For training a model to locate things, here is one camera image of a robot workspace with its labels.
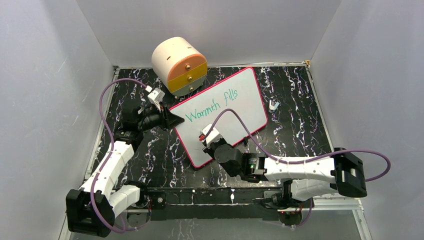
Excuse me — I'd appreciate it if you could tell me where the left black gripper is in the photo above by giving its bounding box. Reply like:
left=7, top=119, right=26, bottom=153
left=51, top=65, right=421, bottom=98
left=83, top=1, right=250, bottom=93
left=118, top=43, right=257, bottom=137
left=138, top=103, right=184, bottom=133

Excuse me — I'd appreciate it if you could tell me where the pink framed whiteboard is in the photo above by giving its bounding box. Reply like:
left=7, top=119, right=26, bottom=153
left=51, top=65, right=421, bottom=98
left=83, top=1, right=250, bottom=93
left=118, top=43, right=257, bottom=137
left=170, top=67, right=268, bottom=168

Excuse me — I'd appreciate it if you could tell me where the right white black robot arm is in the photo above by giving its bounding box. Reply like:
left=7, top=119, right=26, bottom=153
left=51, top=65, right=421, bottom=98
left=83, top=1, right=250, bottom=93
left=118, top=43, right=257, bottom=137
left=201, top=137, right=368, bottom=207

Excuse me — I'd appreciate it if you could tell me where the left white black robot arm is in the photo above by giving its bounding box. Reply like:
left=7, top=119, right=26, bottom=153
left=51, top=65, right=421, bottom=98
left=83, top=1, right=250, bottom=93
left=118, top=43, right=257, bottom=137
left=65, top=103, right=185, bottom=238

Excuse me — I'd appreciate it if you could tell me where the black whiteboard foot clip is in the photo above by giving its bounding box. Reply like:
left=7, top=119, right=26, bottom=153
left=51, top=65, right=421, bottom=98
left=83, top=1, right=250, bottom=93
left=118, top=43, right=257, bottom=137
left=242, top=136, right=249, bottom=146

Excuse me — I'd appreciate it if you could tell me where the cream cylindrical drawer box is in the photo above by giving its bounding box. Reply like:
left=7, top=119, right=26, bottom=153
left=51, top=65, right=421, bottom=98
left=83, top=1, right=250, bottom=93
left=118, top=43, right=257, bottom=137
left=151, top=36, right=208, bottom=97

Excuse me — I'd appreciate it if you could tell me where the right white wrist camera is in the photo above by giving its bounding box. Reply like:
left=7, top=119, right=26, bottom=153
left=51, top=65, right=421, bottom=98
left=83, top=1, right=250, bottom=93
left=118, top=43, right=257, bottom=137
left=199, top=123, right=222, bottom=148

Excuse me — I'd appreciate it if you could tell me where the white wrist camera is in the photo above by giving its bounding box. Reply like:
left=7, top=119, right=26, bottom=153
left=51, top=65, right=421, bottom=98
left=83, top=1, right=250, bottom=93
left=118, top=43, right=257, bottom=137
left=147, top=88, right=165, bottom=109
left=199, top=123, right=222, bottom=148

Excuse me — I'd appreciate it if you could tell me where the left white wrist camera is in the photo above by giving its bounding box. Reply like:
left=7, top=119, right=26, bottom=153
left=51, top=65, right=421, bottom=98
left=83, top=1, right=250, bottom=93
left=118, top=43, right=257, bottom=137
left=147, top=88, right=165, bottom=109

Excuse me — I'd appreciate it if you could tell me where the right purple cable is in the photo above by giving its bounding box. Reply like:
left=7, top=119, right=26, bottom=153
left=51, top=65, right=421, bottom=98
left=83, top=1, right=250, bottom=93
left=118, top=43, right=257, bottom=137
left=202, top=108, right=392, bottom=229

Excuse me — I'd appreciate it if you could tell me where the purple cable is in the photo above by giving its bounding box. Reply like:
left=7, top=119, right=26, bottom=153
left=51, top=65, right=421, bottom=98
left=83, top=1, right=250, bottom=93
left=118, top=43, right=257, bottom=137
left=90, top=78, right=152, bottom=234
left=202, top=108, right=392, bottom=229

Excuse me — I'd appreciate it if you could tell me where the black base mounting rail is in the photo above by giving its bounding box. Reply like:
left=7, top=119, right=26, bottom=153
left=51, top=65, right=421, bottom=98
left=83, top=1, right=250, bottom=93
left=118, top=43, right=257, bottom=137
left=115, top=187, right=302, bottom=226

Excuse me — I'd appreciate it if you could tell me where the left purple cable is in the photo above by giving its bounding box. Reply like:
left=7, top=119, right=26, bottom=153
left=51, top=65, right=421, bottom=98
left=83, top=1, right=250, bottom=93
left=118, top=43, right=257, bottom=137
left=90, top=78, right=152, bottom=234

